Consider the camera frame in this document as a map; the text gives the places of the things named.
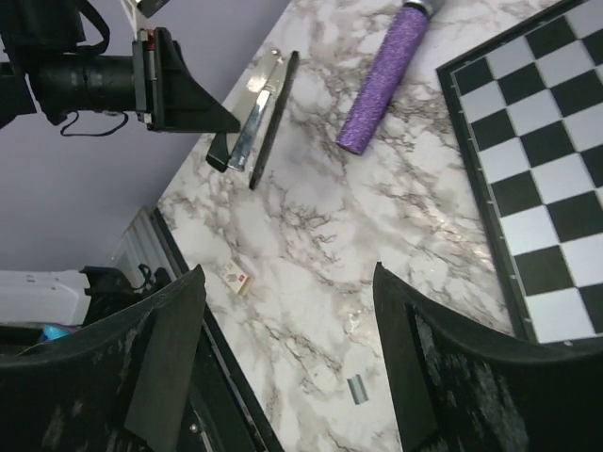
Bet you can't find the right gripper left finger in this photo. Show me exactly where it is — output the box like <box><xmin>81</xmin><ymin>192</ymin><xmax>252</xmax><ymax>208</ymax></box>
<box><xmin>1</xmin><ymin>267</ymin><xmax>206</xmax><ymax>451</ymax></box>

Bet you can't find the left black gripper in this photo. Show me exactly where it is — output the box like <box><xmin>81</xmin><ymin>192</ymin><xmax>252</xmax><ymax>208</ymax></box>
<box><xmin>27</xmin><ymin>27</ymin><xmax>240</xmax><ymax>133</ymax></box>

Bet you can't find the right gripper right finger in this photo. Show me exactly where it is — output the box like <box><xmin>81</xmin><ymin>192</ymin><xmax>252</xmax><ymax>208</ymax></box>
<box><xmin>373</xmin><ymin>265</ymin><xmax>602</xmax><ymax>451</ymax></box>

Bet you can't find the grey black stapler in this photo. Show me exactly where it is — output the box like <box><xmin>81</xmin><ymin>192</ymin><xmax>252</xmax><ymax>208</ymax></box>
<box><xmin>206</xmin><ymin>49</ymin><xmax>300</xmax><ymax>190</ymax></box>

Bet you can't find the small silver staple strip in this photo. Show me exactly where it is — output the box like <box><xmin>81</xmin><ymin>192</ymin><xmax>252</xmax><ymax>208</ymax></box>
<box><xmin>347</xmin><ymin>374</ymin><xmax>368</xmax><ymax>405</ymax></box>

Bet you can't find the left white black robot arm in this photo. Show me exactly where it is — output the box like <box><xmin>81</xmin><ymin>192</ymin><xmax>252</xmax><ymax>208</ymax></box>
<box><xmin>1</xmin><ymin>1</ymin><xmax>240</xmax><ymax>136</ymax></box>

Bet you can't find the purple glitter microphone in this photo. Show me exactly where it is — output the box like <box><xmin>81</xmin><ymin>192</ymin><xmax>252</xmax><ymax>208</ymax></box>
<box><xmin>335</xmin><ymin>0</ymin><xmax>443</xmax><ymax>155</ymax></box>

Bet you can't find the black white chessboard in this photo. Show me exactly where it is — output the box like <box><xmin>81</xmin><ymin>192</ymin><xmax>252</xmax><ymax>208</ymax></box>
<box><xmin>437</xmin><ymin>1</ymin><xmax>602</xmax><ymax>346</ymax></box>

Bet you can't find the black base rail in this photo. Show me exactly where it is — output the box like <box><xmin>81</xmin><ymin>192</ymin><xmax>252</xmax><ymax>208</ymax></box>
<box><xmin>79</xmin><ymin>206</ymin><xmax>284</xmax><ymax>452</ymax></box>

